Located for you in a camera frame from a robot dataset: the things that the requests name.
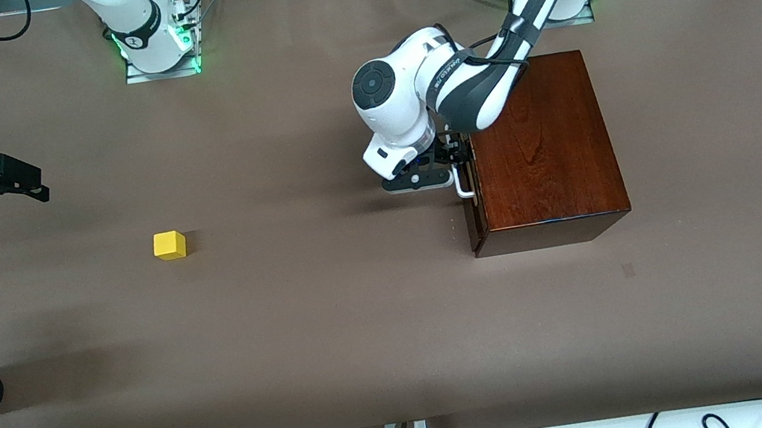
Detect wooden drawer with white handle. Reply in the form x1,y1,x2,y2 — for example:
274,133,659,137
450,155,488,233

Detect yellow cube block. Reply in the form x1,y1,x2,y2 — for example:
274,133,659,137
152,229,190,263

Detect dark brown wooden cabinet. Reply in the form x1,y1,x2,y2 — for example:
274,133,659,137
450,45,636,258

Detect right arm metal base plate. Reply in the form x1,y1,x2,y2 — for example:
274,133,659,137
114,0,204,85

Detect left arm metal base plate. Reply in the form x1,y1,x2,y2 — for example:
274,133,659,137
543,0,596,30

